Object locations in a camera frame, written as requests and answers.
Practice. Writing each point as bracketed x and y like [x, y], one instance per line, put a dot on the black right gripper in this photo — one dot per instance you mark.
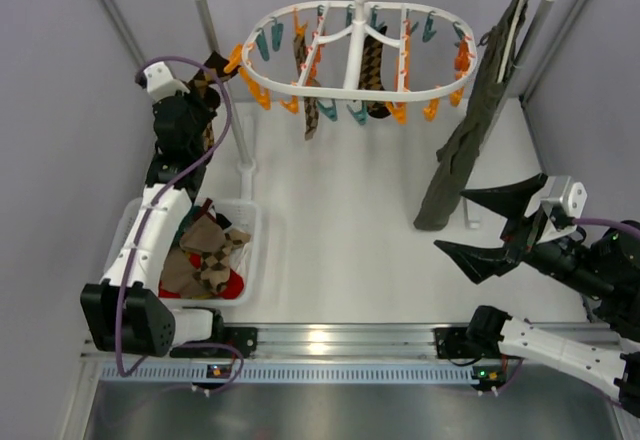
[520, 230]

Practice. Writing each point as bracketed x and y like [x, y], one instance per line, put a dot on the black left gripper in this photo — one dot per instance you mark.
[198, 98]

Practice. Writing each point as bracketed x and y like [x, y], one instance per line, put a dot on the dark yellow argyle sock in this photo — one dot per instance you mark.
[203, 83]

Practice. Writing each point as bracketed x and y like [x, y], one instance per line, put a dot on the teal reindeer sock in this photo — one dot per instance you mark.
[195, 213]

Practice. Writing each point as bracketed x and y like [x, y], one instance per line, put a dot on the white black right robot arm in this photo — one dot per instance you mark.
[598, 258]

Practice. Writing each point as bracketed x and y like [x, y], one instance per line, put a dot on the white round clip hanger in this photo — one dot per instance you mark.
[388, 22]

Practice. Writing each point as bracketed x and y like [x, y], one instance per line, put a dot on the white plastic laundry basket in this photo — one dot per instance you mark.
[245, 215]

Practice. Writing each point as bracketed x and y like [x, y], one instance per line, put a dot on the red sock in basket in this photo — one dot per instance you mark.
[190, 276]

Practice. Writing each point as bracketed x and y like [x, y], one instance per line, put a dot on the olive green hanging garment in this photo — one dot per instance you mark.
[457, 157]

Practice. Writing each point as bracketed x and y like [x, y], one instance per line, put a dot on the brown black argyle sock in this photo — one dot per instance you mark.
[370, 76]

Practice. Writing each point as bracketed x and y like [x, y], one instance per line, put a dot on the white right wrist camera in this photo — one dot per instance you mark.
[562, 199]

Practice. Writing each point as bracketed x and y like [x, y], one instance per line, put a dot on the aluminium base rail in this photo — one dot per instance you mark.
[372, 341]

